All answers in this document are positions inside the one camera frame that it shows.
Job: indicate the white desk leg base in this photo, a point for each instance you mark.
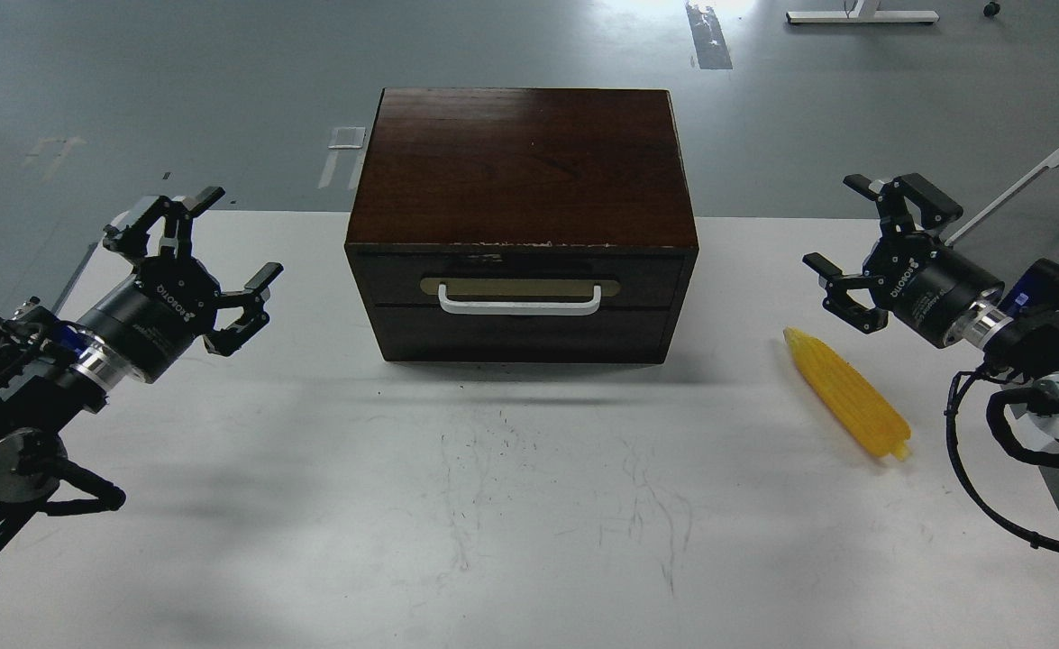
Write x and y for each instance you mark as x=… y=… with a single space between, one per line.
x=862 y=12

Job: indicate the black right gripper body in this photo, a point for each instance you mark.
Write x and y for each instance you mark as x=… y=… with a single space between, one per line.
x=927 y=285

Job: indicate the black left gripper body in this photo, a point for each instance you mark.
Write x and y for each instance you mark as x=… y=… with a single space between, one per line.
x=155 y=314

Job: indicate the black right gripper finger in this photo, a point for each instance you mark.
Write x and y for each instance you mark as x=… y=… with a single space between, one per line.
x=838 y=301
x=910 y=207

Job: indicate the dark wooden drawer cabinet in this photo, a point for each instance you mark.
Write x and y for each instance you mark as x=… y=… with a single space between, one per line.
x=537 y=170

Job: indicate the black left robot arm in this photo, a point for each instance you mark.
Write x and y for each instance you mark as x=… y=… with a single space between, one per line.
x=52 y=369

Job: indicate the wooden drawer with white handle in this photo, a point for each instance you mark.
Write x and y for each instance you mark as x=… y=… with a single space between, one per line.
x=625 y=281

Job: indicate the yellow corn cob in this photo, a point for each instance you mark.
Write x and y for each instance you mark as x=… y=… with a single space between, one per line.
x=873 y=422

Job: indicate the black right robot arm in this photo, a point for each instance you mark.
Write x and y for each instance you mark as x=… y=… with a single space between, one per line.
x=1018 y=334

